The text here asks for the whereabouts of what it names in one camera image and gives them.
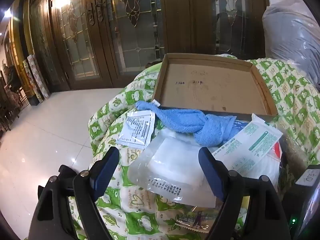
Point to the floral wrapped long box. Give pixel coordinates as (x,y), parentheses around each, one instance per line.
(37,75)
(28,80)

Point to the green white patterned blanket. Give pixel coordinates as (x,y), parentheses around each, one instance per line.
(295,100)

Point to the dark wooden chair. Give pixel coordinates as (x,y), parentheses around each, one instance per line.
(10,100)

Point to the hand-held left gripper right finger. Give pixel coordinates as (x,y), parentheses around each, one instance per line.
(210,172)

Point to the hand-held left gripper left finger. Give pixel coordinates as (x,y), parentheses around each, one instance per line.
(107,171)

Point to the white packet red label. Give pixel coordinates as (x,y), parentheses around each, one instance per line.
(271,170)

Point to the white packet black print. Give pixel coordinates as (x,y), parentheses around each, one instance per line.
(137,130)

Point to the blue towel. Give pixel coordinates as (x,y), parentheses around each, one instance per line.
(200,127)

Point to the green white printed packet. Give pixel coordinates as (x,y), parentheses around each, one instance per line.
(250,142)

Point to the colourful picture packet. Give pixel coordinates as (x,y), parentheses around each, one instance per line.
(195,220)

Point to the plastic wrapped grey bundle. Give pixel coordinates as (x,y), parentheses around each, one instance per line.
(295,35)

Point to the shallow cardboard box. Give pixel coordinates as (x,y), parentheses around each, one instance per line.
(212,85)

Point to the wooden glass door set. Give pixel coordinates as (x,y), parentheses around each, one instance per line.
(150,17)

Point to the clear plastic gauze bag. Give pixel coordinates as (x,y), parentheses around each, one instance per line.
(172,170)

